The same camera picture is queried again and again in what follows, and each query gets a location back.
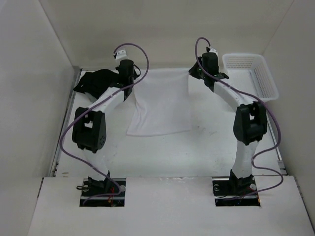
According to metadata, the white tank top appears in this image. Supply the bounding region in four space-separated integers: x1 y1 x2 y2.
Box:
126 68 192 137

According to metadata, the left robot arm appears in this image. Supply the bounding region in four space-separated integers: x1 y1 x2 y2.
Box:
72 59 141 197

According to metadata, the black folded tank top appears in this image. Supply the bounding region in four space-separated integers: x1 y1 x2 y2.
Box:
73 69 120 103

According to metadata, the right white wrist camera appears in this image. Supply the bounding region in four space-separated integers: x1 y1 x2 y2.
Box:
206 47 218 56

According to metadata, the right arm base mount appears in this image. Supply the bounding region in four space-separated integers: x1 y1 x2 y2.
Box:
212 177 260 207

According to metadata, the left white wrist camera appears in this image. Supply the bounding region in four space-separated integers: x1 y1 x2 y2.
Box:
114 49 129 61

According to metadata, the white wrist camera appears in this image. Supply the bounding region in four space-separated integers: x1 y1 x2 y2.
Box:
206 47 218 56
114 49 129 61

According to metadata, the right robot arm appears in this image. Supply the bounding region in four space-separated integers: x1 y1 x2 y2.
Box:
189 52 267 197

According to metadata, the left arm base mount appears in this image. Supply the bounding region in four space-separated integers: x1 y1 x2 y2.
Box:
76 177 126 207

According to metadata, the white plastic basket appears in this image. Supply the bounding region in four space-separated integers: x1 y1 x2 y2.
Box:
222 53 279 102

